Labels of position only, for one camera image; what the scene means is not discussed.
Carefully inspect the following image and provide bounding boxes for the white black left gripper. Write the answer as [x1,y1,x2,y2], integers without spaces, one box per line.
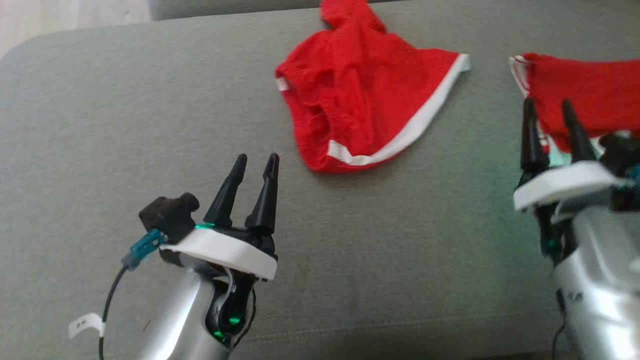
[159,153,281,281]

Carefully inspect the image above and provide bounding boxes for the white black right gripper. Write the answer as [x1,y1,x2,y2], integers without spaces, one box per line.
[513,97,626,214]

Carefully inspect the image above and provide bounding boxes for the red white basketball jersey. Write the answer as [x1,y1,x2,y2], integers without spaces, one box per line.
[509,52,640,156]

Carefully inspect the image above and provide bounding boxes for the red shorts with white trim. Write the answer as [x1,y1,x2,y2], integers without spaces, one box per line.
[274,0,471,175]

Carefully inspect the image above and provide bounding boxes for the blue cable connector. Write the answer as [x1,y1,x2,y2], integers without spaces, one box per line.
[122,228,169,271]

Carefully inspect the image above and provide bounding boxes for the thin black cable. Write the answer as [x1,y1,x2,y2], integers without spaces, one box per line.
[98,264,129,360]
[550,289,570,360]

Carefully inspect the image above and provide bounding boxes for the white cable tag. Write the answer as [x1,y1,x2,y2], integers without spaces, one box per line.
[68,312,107,341]

